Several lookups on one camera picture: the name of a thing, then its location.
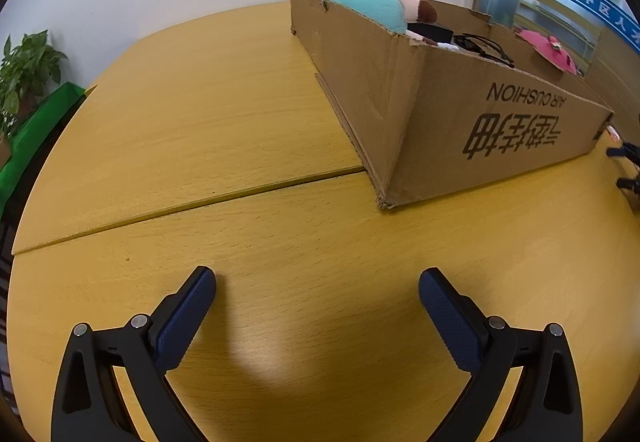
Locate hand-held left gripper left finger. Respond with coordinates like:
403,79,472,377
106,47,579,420
51,266,223,442

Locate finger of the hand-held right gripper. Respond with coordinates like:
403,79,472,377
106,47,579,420
616,176,640,213
606,143,640,170

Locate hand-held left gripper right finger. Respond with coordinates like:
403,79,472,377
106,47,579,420
419,267,585,442

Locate brown cardboard box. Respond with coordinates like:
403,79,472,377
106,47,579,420
286,0,615,211

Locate black product box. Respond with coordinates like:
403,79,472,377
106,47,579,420
407,22,453,44

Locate black sunglasses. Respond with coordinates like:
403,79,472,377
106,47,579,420
452,34,516,68

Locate green potted plant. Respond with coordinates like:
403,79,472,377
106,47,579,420
0,29,68,137

